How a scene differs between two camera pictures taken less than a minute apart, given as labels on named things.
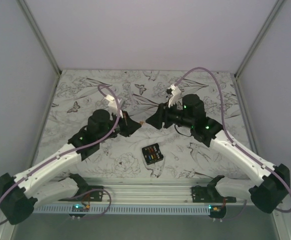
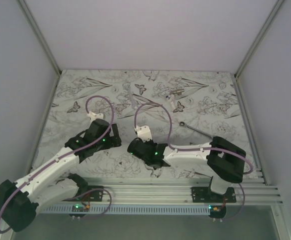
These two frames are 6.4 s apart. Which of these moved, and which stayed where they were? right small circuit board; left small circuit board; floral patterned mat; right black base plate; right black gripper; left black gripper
Moved: right black gripper; left black gripper
Stayed: floral patterned mat; right small circuit board; right black base plate; left small circuit board
